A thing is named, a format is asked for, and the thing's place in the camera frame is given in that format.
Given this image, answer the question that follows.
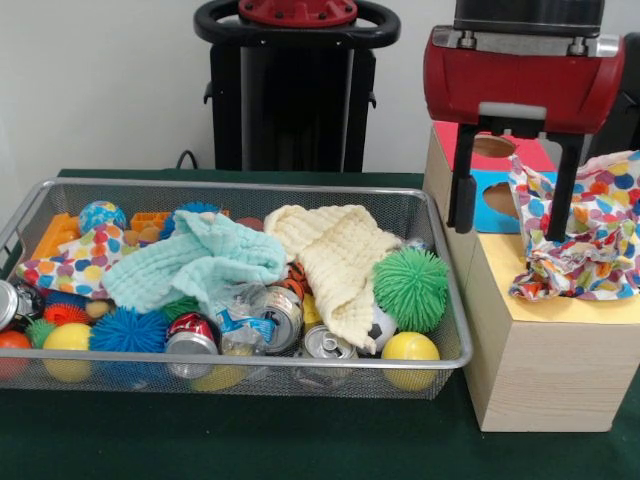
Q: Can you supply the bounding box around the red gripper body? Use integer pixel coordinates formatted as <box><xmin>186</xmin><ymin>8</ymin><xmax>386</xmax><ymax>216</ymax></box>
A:
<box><xmin>423</xmin><ymin>45</ymin><xmax>627</xmax><ymax>137</ymax></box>

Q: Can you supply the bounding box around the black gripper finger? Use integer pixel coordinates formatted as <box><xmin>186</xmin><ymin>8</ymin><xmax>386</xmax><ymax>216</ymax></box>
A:
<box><xmin>446</xmin><ymin>122</ymin><xmax>479</xmax><ymax>235</ymax></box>
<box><xmin>545</xmin><ymin>130</ymin><xmax>584</xmax><ymax>242</ymax></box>

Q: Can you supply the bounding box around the wooden box with three holes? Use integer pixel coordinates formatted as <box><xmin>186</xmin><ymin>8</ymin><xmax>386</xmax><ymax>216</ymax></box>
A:
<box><xmin>422</xmin><ymin>121</ymin><xmax>640</xmax><ymax>432</ymax></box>

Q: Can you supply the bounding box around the green spiky ball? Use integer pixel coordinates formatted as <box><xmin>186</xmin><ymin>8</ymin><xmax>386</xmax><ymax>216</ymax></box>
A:
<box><xmin>373</xmin><ymin>249</ymin><xmax>451</xmax><ymax>334</ymax></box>

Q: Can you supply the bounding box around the cream waffle cloth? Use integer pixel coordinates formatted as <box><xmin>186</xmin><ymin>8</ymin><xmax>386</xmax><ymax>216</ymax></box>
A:
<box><xmin>263</xmin><ymin>204</ymin><xmax>404</xmax><ymax>351</ymax></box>

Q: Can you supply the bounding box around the yellow ball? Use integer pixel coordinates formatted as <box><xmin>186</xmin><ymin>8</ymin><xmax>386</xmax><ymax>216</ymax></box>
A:
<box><xmin>40</xmin><ymin>322</ymin><xmax>94</xmax><ymax>384</ymax></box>
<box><xmin>382</xmin><ymin>330</ymin><xmax>441</xmax><ymax>392</ymax></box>

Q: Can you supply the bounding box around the mint waffle cloth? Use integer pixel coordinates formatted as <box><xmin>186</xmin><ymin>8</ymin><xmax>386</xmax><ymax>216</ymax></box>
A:
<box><xmin>102</xmin><ymin>209</ymin><xmax>287</xmax><ymax>314</ymax></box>

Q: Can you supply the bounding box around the dark green table cloth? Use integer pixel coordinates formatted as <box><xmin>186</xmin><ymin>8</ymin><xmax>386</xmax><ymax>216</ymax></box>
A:
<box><xmin>0</xmin><ymin>168</ymin><xmax>640</xmax><ymax>480</ymax></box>

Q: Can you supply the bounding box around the blue globe ball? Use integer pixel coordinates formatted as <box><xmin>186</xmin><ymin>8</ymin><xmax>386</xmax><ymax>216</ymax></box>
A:
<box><xmin>78</xmin><ymin>200</ymin><xmax>129</xmax><ymax>236</ymax></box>

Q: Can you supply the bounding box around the blue spiky ball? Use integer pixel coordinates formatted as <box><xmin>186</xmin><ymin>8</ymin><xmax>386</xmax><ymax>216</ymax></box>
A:
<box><xmin>87</xmin><ymin>306</ymin><xmax>168</xmax><ymax>356</ymax></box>

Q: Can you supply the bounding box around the orange building block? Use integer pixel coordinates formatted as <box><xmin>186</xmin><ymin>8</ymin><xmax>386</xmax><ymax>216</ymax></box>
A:
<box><xmin>32</xmin><ymin>212</ymin><xmax>82</xmax><ymax>259</ymax></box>

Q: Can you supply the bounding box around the silver can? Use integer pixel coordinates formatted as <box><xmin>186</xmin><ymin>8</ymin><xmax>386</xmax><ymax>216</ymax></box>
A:
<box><xmin>0</xmin><ymin>278</ymin><xmax>32</xmax><ymax>331</ymax></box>

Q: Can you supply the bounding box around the orange ball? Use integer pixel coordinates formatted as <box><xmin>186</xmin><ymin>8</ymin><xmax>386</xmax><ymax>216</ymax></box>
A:
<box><xmin>0</xmin><ymin>329</ymin><xmax>33</xmax><ymax>379</ymax></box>

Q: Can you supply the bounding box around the wire mesh bin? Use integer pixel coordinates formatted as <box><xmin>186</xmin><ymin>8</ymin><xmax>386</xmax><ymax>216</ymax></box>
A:
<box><xmin>0</xmin><ymin>177</ymin><xmax>474</xmax><ymax>403</ymax></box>

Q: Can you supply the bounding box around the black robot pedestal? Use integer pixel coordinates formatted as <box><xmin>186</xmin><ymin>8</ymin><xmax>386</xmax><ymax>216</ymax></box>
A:
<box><xmin>193</xmin><ymin>0</ymin><xmax>401</xmax><ymax>174</ymax></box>

